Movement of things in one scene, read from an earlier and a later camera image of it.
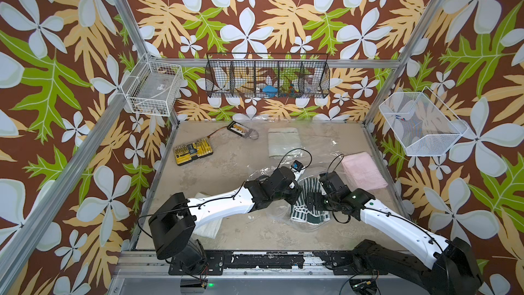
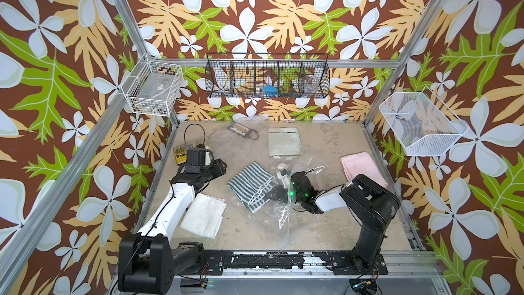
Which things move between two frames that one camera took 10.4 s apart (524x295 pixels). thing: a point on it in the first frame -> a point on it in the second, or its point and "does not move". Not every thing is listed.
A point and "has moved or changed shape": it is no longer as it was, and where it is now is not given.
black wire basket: x=267 y=76 does not move
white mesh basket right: x=422 y=124 does not move
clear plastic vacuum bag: x=301 y=214 has moved or changed shape
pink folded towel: x=363 y=174 does not move
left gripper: x=295 y=190 -> x=219 y=169
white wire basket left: x=154 y=88 does not move
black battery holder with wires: x=242 y=130 does not move
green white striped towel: x=300 y=211 has moved or changed shape
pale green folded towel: x=282 y=141 does not move
